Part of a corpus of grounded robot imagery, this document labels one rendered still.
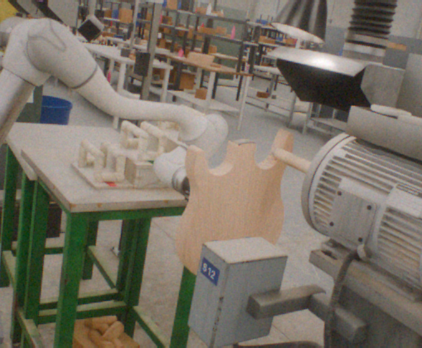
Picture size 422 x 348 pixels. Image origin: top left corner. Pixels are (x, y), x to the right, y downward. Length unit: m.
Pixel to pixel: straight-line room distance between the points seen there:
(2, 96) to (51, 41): 0.25
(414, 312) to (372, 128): 0.36
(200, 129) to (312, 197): 0.64
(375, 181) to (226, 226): 0.52
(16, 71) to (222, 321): 0.90
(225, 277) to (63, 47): 0.73
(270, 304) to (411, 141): 0.42
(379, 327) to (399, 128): 0.39
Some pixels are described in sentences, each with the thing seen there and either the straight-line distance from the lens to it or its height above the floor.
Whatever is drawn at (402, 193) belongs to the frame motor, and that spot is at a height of 1.32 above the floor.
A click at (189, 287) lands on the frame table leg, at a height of 0.55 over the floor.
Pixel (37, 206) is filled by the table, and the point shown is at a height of 0.74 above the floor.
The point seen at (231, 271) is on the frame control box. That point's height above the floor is 1.10.
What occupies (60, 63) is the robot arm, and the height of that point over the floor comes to 1.39.
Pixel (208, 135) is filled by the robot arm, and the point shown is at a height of 1.20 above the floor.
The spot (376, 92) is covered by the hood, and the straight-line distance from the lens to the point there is 1.27.
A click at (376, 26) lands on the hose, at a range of 1.32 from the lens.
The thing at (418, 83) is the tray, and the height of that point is 1.51.
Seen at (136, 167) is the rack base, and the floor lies 1.01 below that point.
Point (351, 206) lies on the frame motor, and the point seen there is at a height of 1.26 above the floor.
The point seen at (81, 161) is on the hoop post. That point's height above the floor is 0.97.
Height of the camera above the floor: 1.55
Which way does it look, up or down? 16 degrees down
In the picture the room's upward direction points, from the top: 10 degrees clockwise
